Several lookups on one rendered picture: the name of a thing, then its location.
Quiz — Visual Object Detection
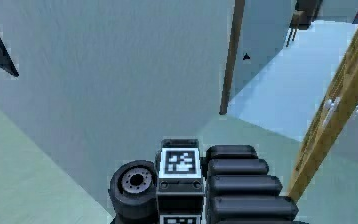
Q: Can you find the brown wooden chair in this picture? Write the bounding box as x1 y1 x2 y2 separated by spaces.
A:
285 9 307 48

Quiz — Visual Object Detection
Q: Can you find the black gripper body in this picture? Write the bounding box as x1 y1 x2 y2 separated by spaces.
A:
107 159 160 224

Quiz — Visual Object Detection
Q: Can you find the brown wooden room door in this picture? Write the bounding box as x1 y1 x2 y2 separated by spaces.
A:
286 3 358 204

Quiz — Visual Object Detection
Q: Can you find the dark brown cupboard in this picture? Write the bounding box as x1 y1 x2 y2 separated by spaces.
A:
294 0 324 31

